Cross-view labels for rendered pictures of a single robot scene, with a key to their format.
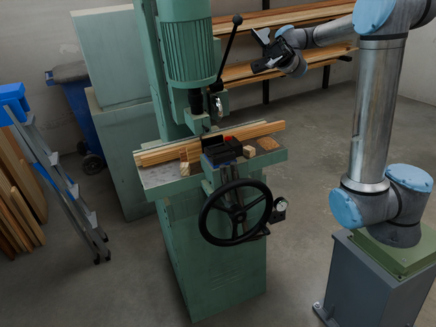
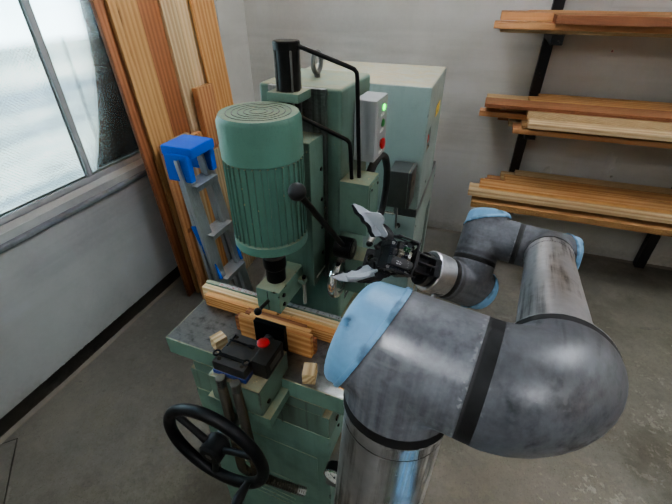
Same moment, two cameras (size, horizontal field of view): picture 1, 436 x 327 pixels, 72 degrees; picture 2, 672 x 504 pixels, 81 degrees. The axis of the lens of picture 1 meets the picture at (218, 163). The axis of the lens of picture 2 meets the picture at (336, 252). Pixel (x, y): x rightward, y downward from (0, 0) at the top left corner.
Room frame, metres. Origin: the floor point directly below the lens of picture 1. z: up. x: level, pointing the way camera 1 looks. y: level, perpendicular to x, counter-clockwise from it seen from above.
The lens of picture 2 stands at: (0.61, -0.61, 1.72)
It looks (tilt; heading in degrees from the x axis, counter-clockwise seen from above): 34 degrees down; 41
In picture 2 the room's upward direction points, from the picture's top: straight up
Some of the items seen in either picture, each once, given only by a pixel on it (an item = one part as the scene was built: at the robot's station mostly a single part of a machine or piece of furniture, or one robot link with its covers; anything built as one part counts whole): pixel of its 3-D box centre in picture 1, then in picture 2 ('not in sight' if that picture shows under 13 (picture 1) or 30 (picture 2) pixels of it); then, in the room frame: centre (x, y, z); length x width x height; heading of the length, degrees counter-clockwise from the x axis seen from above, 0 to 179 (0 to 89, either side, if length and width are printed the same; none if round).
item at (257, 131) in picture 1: (217, 141); (304, 327); (1.16, -0.01, 0.92); 0.66 x 0.02 x 0.04; 109
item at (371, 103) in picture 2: not in sight; (370, 126); (1.48, 0.03, 1.40); 0.10 x 0.06 x 0.16; 19
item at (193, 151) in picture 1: (212, 148); (275, 335); (1.07, 0.02, 0.94); 0.22 x 0.02 x 0.08; 109
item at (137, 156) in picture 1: (204, 142); (290, 316); (1.16, 0.05, 0.93); 0.60 x 0.02 x 0.05; 109
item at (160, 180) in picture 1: (216, 167); (269, 361); (1.04, 0.01, 0.87); 0.61 x 0.30 x 0.06; 109
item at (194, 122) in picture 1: (197, 121); (282, 287); (1.15, 0.07, 1.03); 0.14 x 0.07 x 0.09; 19
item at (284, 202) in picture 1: (279, 205); (336, 473); (1.02, -0.25, 0.65); 0.06 x 0.04 x 0.08; 109
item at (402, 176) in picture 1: (401, 192); not in sight; (0.83, -0.65, 0.82); 0.17 x 0.15 x 0.18; 103
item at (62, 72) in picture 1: (98, 115); not in sight; (2.76, 1.09, 0.48); 0.64 x 0.54 x 0.97; 114
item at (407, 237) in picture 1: (394, 220); not in sight; (0.83, -0.65, 0.68); 0.19 x 0.19 x 0.10
